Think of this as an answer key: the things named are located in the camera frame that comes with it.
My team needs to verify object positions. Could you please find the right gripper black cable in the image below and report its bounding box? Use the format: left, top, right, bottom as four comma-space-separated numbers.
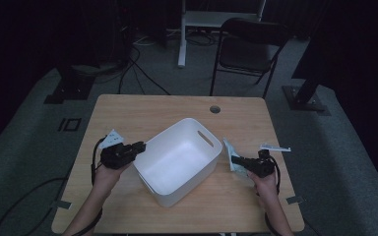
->
264, 156, 282, 236

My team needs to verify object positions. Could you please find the white plastic basket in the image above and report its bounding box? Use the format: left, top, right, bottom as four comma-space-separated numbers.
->
132, 117, 223, 208

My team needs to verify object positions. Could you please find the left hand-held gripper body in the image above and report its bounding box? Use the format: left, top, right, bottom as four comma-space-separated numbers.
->
97, 128, 136, 170

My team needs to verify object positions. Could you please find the white desk frame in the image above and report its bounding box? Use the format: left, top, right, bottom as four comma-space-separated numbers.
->
177, 0, 267, 69

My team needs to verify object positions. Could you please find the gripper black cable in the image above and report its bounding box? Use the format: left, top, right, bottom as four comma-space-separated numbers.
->
0, 137, 108, 236
264, 156, 282, 236

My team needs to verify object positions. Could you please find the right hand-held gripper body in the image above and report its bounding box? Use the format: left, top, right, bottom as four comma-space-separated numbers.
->
251, 144, 292, 179

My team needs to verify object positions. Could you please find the person's left hand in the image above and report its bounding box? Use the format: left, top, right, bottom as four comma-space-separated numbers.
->
93, 162, 128, 195

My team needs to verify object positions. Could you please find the grey tape strip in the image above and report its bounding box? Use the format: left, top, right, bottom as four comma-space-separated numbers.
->
50, 200, 73, 210
285, 195, 305, 205

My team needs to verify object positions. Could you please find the black floor cable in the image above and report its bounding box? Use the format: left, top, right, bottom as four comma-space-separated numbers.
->
117, 45, 171, 96

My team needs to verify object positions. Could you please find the person's right hand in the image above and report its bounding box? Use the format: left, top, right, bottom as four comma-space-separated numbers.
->
247, 171, 279, 201

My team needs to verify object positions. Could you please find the bundle of floor cables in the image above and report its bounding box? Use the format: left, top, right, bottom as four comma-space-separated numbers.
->
134, 29, 219, 47

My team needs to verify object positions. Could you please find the black folding chair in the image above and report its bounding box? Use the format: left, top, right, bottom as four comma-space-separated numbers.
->
209, 17, 291, 99

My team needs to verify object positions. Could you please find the light blue cloth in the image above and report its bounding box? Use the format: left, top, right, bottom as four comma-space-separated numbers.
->
221, 137, 255, 178

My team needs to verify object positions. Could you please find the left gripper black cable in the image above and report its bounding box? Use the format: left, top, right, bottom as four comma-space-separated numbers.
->
0, 137, 108, 236

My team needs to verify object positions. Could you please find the black metal stand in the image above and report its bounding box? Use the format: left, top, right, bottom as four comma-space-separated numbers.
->
282, 0, 332, 116
43, 63, 96, 105

